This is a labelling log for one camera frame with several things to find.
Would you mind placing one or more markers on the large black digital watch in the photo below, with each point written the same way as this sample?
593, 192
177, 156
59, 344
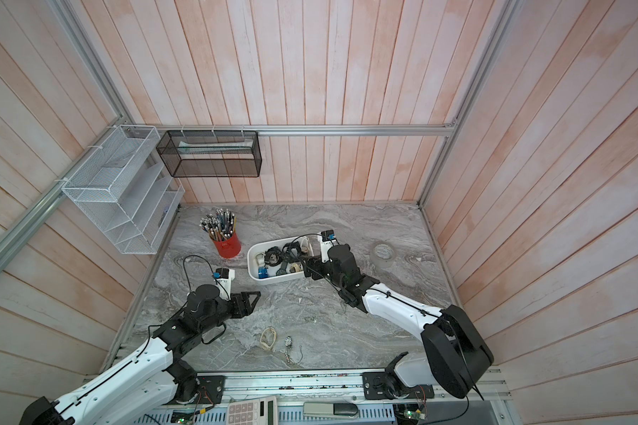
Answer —
292, 252

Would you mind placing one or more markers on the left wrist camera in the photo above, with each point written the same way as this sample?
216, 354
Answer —
224, 277

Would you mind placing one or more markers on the white wire mesh shelf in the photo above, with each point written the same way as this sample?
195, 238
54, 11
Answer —
130, 202

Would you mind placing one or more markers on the aluminium rail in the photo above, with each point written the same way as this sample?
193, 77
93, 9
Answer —
18, 235
320, 130

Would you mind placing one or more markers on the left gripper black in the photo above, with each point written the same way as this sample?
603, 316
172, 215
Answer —
237, 299

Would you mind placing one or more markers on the black chunky watch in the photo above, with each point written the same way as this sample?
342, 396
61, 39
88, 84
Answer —
273, 257

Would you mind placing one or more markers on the white storage box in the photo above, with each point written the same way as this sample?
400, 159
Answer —
261, 248

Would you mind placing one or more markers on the black analog watch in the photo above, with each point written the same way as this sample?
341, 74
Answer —
282, 269

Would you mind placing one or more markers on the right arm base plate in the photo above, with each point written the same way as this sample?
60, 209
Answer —
387, 386

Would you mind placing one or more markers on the red pencil cup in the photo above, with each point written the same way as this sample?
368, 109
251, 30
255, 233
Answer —
229, 246

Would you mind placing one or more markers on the clear tape roll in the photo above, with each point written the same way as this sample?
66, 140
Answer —
383, 253

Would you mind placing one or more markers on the black mesh basket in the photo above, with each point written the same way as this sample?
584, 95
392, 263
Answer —
211, 153

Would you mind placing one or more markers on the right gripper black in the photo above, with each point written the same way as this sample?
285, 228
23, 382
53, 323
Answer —
309, 269

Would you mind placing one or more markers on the silver chain pocket watch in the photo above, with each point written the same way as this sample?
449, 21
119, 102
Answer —
288, 352

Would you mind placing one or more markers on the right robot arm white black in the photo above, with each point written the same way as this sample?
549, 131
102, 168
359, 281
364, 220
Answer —
455, 356

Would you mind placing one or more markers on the white calculator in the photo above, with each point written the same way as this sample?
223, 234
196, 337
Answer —
260, 411

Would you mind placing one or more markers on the silver rose gold watch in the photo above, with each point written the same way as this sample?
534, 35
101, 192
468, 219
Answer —
306, 247

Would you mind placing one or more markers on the aluminium rail back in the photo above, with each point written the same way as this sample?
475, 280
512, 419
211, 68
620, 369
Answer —
320, 130

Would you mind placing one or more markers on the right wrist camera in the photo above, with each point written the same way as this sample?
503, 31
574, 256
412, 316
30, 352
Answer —
327, 240

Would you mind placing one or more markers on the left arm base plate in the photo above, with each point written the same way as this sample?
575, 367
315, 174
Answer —
200, 389

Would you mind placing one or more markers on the grey black stapler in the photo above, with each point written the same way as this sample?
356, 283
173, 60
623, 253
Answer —
330, 410

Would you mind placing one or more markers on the aluminium rail left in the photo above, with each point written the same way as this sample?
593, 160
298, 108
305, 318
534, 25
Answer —
18, 235

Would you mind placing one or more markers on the aluminium front frame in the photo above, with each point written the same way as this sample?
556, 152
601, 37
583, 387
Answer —
293, 387

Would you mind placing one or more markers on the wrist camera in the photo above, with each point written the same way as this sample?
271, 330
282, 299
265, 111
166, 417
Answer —
224, 277
327, 240

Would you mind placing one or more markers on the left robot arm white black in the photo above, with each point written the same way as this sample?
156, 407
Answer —
153, 374

